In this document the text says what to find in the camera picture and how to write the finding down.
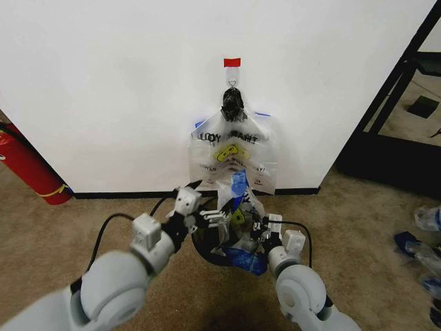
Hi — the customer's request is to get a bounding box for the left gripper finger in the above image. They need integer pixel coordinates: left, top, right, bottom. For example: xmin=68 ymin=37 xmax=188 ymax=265
xmin=196 ymin=202 xmax=236 ymax=231
xmin=185 ymin=179 xmax=205 ymax=194

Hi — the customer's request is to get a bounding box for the clear garbage bag blue print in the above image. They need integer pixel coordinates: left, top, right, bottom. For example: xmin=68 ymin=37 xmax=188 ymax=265
xmin=210 ymin=168 xmax=269 ymax=277

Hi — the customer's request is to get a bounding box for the black round trash bin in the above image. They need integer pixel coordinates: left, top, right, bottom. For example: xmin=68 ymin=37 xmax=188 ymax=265
xmin=190 ymin=194 xmax=270 ymax=274

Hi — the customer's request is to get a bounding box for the clear printed hanging garbage bag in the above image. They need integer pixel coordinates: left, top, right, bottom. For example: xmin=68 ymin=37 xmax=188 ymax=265
xmin=187 ymin=102 xmax=279 ymax=196

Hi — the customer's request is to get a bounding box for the blue clear plastic bag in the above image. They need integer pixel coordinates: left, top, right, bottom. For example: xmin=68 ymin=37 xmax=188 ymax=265
xmin=393 ymin=230 xmax=441 ymax=297

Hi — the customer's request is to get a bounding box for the clear crumpled plastic bag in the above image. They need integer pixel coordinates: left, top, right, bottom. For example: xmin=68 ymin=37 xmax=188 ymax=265
xmin=412 ymin=203 xmax=441 ymax=234

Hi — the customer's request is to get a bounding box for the red fire extinguisher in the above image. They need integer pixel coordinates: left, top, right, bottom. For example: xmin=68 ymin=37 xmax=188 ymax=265
xmin=0 ymin=121 xmax=74 ymax=206

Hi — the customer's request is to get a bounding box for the small black square block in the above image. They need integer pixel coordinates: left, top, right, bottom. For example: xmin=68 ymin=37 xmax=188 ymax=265
xmin=407 ymin=95 xmax=438 ymax=119

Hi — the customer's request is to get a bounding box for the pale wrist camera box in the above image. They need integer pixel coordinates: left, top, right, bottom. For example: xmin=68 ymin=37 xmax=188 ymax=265
xmin=171 ymin=187 xmax=203 ymax=222
xmin=267 ymin=213 xmax=285 ymax=239

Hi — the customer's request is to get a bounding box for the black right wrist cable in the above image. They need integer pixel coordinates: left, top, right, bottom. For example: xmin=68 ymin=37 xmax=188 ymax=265
xmin=281 ymin=220 xmax=314 ymax=269

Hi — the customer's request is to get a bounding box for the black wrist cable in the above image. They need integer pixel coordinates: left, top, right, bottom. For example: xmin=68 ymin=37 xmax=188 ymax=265
xmin=84 ymin=194 xmax=182 ymax=277
xmin=281 ymin=220 xmax=314 ymax=269

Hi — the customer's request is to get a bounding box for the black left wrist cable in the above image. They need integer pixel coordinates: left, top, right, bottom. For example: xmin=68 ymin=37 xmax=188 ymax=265
xmin=84 ymin=194 xmax=182 ymax=277

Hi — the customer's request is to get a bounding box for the clear wall hook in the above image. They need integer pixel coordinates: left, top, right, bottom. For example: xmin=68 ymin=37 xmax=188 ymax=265
xmin=225 ymin=67 xmax=241 ymax=89

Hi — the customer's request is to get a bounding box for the yellow strap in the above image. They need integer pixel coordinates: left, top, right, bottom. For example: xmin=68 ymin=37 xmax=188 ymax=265
xmin=38 ymin=183 xmax=71 ymax=198

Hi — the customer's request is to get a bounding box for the black metal frame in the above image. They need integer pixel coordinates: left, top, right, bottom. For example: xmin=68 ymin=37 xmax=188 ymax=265
xmin=334 ymin=0 xmax=441 ymax=208

